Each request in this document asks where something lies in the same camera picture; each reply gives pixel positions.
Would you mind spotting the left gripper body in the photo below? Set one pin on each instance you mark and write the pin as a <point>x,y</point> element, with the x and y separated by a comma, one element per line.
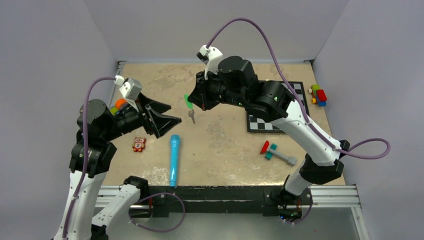
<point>130,118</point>

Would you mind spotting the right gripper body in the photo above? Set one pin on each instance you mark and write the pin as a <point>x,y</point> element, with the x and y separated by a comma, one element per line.
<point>212,91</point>

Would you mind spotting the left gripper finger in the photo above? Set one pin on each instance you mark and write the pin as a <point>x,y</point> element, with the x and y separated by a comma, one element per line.
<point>155,107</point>
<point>161,125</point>

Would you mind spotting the green key tag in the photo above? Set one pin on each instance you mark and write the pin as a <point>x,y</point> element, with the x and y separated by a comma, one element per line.
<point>187,102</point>

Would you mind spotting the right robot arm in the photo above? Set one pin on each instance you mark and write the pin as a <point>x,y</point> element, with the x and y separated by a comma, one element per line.
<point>234,82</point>

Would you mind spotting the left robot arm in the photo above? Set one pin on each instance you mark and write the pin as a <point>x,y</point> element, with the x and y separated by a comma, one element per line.
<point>90,161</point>

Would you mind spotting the orange blue toy car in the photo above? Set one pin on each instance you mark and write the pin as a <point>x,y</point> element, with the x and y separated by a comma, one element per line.
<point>118,106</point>

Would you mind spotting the red owl block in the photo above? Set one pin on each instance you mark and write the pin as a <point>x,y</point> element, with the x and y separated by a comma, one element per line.
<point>139,144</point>

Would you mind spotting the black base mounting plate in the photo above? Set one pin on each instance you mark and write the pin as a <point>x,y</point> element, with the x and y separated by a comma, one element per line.
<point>265,200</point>

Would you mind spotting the colourful toy block train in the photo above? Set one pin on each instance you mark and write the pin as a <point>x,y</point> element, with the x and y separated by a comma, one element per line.
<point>318,95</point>

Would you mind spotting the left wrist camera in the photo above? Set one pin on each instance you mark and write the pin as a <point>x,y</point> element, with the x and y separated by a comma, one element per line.
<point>130,89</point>

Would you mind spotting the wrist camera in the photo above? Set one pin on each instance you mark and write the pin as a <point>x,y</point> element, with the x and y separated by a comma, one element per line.
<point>211,57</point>
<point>130,89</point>

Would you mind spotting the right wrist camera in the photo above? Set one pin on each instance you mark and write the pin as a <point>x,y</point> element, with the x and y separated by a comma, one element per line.
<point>211,57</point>

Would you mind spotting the toy bolt with propeller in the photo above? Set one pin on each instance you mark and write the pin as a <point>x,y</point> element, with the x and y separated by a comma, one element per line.
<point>269,150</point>

